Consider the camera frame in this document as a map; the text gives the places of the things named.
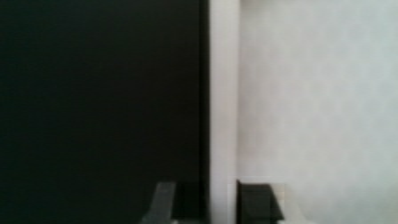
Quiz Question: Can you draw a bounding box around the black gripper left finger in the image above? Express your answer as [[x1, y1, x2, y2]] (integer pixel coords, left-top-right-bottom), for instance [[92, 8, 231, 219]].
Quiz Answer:
[[140, 179, 210, 224]]

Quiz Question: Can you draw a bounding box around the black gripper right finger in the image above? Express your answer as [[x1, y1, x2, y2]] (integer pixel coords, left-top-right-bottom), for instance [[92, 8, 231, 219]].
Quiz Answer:
[[236, 182, 284, 224]]

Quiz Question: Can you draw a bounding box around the white desk top panel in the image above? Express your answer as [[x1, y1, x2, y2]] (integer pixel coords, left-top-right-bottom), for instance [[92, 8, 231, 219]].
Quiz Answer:
[[210, 0, 398, 224]]

